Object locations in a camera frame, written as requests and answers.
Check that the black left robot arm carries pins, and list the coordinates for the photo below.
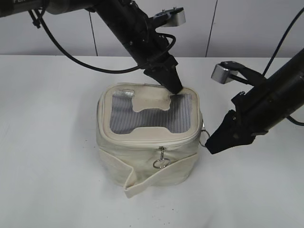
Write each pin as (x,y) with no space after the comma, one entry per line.
(37,9)

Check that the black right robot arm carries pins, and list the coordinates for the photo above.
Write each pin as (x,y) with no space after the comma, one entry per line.
(294,68)

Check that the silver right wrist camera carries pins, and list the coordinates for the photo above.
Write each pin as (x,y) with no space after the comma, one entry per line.
(228,71)

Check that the cream fabric zipper bag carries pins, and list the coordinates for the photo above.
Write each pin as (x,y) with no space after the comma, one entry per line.
(134,120)

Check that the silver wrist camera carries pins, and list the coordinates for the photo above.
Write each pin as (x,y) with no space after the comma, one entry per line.
(228,71)
(169,18)

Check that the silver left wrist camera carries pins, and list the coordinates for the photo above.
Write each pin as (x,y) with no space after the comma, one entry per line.
(169,18)

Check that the metal ring zipper pull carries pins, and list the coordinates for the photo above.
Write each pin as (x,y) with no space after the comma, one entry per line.
(162,162)
(204,135)

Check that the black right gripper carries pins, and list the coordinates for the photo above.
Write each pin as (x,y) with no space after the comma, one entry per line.
(257,111)

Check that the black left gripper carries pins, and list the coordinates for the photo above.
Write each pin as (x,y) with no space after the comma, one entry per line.
(150,49)

